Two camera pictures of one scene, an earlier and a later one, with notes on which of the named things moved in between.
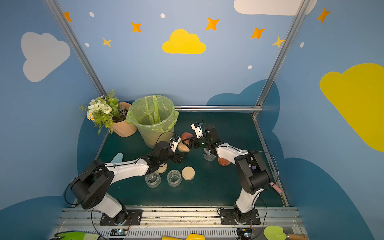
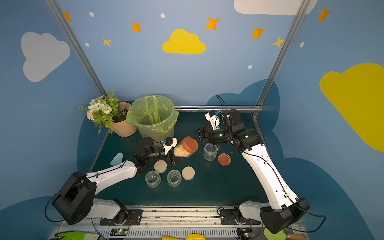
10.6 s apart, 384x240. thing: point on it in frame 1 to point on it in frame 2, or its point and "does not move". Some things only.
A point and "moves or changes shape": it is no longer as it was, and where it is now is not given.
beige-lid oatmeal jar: (174, 177) does not move
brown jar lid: (223, 162) does not move
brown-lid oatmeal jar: (207, 155) does not move
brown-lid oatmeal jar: (184, 145) moves or changes shape
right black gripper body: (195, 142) to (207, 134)
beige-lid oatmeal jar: (153, 179) does not move
